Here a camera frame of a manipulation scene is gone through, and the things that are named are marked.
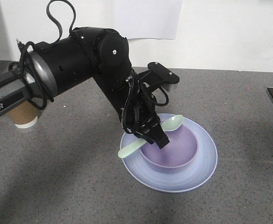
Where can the light blue plate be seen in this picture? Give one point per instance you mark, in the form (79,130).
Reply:
(192,176)

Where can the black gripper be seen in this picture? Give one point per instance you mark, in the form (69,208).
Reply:
(138,116)

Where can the white paper sheet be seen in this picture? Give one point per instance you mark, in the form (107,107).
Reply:
(147,19)

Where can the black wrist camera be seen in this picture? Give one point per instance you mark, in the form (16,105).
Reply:
(160,76)

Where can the mint green plastic spoon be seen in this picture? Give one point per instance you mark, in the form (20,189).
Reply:
(170,124)

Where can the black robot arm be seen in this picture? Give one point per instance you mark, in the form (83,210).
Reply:
(47,70)

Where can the brown paper cup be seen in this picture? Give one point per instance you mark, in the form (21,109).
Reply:
(24,115)

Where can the purple plastic bowl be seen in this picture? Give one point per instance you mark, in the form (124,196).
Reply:
(176,155)

